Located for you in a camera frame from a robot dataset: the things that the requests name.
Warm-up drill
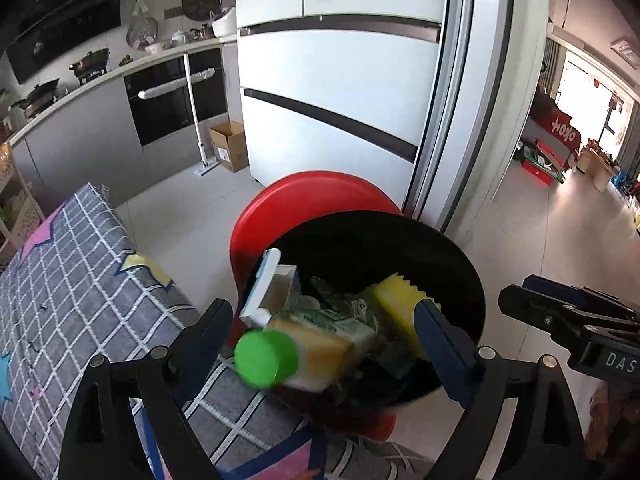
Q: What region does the black trash bin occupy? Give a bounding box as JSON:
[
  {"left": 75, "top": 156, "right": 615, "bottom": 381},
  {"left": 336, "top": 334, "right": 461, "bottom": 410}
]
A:
[{"left": 232, "top": 210, "right": 487, "bottom": 411}]

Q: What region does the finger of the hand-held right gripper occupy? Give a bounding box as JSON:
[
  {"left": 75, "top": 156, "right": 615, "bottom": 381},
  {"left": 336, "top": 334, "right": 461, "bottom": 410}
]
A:
[
  {"left": 522, "top": 274, "right": 640, "bottom": 322},
  {"left": 497, "top": 284, "right": 640, "bottom": 346}
]

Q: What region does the white refrigerator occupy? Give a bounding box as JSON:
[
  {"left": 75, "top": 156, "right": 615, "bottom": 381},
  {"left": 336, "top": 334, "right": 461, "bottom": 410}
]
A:
[{"left": 235, "top": 0, "right": 452, "bottom": 222}]

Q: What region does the black range hood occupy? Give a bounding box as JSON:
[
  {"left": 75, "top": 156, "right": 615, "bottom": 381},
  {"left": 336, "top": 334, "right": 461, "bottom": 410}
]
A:
[{"left": 5, "top": 0, "right": 124, "bottom": 86}]

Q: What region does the black printed snack wrapper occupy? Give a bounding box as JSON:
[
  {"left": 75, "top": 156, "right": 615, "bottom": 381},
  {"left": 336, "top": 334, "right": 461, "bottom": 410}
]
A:
[{"left": 302, "top": 276, "right": 382, "bottom": 322}]

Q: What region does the grey checkered tablecloth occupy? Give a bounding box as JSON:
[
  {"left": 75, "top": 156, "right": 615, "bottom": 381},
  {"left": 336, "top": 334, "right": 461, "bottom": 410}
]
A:
[{"left": 0, "top": 182, "right": 436, "bottom": 480}]

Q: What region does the grey kitchen counter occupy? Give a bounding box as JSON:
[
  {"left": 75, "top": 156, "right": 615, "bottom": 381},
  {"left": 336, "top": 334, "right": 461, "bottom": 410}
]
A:
[{"left": 0, "top": 35, "right": 239, "bottom": 207}]

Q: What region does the black wok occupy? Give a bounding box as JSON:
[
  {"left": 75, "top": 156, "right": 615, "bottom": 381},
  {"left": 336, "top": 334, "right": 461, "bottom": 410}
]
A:
[{"left": 10, "top": 78, "right": 61, "bottom": 112}]

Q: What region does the white rice cooker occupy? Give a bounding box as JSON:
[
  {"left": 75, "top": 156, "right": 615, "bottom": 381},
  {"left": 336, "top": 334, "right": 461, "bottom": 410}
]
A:
[{"left": 211, "top": 6, "right": 237, "bottom": 39}]

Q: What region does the white sliding door frame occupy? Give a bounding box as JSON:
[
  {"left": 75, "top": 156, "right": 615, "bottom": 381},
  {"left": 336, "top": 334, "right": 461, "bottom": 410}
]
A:
[{"left": 402, "top": 0, "right": 552, "bottom": 234}]

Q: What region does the dark cooking pot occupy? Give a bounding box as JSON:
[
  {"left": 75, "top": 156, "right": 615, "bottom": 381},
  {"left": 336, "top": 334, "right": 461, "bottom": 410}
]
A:
[{"left": 69, "top": 48, "right": 111, "bottom": 79}]

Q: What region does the round hanging pan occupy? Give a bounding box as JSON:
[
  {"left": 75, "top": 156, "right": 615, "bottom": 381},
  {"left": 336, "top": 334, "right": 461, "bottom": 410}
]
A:
[{"left": 181, "top": 0, "right": 222, "bottom": 17}]

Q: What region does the pile of red boxes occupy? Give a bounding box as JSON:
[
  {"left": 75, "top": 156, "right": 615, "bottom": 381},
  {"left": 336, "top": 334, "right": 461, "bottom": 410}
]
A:
[{"left": 520, "top": 95, "right": 587, "bottom": 187}]

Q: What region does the red plastic stool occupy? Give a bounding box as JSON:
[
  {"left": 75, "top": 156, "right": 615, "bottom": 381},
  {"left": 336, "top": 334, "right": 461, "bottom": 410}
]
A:
[{"left": 229, "top": 171, "right": 402, "bottom": 442}]

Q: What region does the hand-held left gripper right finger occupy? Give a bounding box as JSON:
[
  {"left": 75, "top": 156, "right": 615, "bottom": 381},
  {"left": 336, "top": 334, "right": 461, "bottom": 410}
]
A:
[{"left": 412, "top": 297, "right": 587, "bottom": 480}]

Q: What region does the wooden rack with red basket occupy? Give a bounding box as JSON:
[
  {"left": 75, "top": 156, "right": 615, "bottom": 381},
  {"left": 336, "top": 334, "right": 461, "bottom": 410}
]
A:
[{"left": 0, "top": 142, "right": 42, "bottom": 267}]

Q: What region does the round hanging strainer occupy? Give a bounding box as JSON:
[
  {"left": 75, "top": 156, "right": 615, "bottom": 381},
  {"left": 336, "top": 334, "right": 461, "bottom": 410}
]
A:
[{"left": 126, "top": 16, "right": 160, "bottom": 49}]

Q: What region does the white bottle green cap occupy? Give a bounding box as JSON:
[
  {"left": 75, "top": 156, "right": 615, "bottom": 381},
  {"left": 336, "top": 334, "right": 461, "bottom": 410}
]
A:
[{"left": 234, "top": 316, "right": 379, "bottom": 394}]

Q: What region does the yellow sponge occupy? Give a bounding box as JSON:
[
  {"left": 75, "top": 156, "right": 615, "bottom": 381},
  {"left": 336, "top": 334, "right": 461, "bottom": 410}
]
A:
[{"left": 362, "top": 272, "right": 444, "bottom": 362}]

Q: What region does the brown cardboard box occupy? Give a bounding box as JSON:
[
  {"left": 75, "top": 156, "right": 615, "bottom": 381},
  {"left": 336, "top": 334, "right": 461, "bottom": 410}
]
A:
[{"left": 209, "top": 120, "right": 250, "bottom": 174}]

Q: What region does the white cardboard carton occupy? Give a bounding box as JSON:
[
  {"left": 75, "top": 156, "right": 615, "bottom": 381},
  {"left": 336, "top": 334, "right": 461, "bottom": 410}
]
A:
[{"left": 239, "top": 249, "right": 302, "bottom": 329}]

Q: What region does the black built-in oven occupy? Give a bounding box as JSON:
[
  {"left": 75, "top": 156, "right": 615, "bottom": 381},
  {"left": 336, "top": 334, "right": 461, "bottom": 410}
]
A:
[{"left": 122, "top": 55, "right": 227, "bottom": 149}]

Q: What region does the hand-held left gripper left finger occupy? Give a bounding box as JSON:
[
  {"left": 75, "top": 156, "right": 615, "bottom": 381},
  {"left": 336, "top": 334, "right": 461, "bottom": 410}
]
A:
[{"left": 56, "top": 298, "right": 234, "bottom": 480}]

